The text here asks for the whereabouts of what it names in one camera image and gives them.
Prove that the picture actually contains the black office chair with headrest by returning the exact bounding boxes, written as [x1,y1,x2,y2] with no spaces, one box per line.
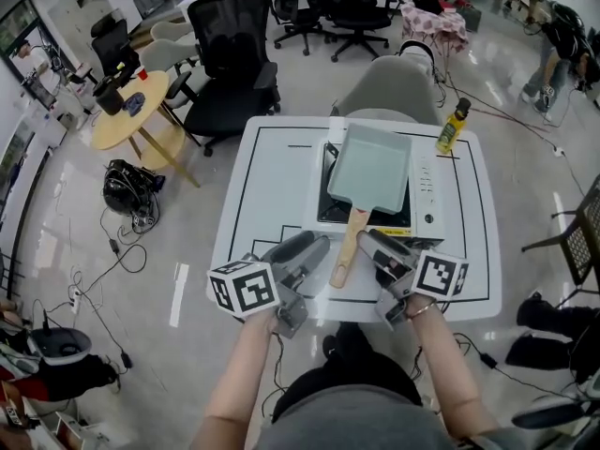
[91,19,142,79]

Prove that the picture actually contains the pale green square pan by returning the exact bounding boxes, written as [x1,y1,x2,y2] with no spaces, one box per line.
[326,123,413,289]

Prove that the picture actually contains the grey upholstered chair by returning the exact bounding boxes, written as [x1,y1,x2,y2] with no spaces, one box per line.
[330,54,444,128]

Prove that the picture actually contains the beige shell chair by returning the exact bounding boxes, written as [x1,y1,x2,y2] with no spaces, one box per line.
[149,20,193,41]
[140,38,207,112]

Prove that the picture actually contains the white square table black lines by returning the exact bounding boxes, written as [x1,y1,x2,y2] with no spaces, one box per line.
[205,115,503,323]

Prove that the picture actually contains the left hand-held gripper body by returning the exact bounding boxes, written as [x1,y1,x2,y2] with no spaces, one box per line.
[206,260,310,339]

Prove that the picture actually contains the black bucket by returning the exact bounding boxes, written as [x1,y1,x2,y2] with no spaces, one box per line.
[92,76,124,116]

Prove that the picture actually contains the black framed window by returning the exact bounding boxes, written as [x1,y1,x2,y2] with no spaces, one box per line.
[0,0,53,196]

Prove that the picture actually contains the white low cabinet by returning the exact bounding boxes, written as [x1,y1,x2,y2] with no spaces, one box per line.
[0,110,69,215]

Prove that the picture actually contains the round wooden table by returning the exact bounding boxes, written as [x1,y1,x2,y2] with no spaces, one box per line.
[91,69,202,189]

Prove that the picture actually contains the person's grey shirt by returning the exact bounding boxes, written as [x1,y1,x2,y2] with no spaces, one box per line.
[255,384,531,450]

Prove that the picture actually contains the black backpack with cables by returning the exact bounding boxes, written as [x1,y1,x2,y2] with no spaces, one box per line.
[101,158,166,219]

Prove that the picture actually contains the person's right forearm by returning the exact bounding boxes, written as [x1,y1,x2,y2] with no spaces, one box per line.
[405,297,498,440]

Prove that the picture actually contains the white storage shelf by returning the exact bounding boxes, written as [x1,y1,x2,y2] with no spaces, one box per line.
[0,382,109,450]

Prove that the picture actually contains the person's left forearm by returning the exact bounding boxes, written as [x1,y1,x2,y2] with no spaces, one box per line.
[189,309,282,450]

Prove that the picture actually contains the person's right black shoe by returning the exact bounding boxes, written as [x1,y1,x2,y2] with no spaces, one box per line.
[337,321,376,353]

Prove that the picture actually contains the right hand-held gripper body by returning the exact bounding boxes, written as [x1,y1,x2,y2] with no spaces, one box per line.
[374,249,470,332]

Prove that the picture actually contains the grey plastic chair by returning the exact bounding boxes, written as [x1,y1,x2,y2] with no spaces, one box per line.
[27,326,93,370]
[511,377,600,433]

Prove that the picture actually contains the white bag black strap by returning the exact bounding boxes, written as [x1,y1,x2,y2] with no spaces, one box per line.
[397,39,437,79]

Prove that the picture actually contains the white locker cabinet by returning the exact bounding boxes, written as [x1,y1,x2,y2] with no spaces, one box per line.
[46,0,137,32]

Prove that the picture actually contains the large black mesh office chair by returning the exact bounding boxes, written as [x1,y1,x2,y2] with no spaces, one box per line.
[185,0,282,157]

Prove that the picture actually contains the person's black trousers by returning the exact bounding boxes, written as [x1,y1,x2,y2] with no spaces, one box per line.
[271,321,423,424]

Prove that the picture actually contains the rose gold bracelet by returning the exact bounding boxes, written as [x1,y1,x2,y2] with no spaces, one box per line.
[405,300,437,321]

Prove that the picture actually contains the yellow oil bottle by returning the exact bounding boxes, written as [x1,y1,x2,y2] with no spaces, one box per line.
[435,97,473,155]

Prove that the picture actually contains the dark green basket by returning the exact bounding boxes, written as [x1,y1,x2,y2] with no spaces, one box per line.
[457,5,482,32]

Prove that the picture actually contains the floral cloth covered table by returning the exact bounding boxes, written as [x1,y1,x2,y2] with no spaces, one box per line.
[400,0,470,55]

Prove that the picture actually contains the black metal mesh chair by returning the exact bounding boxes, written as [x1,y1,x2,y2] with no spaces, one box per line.
[520,173,600,308]

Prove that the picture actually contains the white portable induction cooktop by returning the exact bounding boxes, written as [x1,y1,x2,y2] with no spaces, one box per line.
[302,138,449,248]

